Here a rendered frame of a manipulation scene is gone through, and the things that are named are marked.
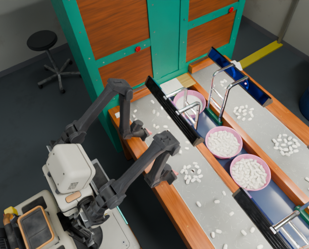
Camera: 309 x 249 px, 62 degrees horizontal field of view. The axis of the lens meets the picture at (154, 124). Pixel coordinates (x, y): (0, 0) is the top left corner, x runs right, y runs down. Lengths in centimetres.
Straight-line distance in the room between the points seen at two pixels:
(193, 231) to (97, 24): 137
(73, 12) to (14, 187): 199
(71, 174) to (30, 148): 199
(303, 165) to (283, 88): 163
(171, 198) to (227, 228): 38
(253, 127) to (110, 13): 130
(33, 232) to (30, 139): 168
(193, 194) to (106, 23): 122
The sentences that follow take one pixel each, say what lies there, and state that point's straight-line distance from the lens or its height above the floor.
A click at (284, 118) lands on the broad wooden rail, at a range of 220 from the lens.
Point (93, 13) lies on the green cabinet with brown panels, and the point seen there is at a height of 159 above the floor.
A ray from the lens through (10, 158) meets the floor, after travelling 322.
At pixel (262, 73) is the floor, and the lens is 363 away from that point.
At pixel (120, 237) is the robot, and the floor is 28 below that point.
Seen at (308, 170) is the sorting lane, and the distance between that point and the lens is 206.
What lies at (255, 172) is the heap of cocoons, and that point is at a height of 73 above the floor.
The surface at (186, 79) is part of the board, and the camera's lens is 229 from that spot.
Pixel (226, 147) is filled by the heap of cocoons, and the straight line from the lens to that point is 196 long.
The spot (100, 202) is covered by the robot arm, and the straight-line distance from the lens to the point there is 126.
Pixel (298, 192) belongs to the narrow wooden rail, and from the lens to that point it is 193.
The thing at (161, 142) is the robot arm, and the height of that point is 145.
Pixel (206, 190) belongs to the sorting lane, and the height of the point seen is 74.
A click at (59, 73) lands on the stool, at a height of 10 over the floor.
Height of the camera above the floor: 242
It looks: 55 degrees down
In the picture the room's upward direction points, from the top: 6 degrees counter-clockwise
